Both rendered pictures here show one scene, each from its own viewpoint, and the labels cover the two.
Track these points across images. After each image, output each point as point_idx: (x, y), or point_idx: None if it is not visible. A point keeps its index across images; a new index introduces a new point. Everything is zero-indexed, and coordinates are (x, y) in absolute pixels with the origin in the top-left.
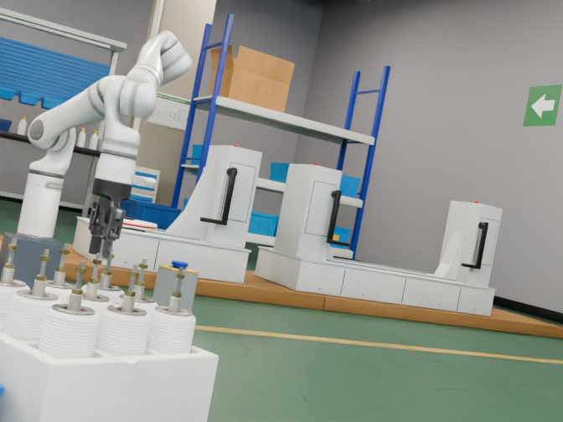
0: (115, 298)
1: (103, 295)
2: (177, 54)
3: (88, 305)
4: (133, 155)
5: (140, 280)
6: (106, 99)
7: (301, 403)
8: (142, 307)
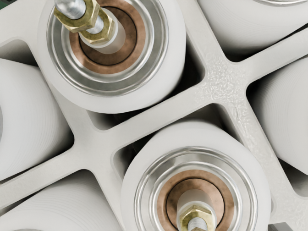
0: (104, 109)
1: (23, 132)
2: None
3: (268, 219)
4: None
5: (101, 26)
6: None
7: None
8: (185, 33)
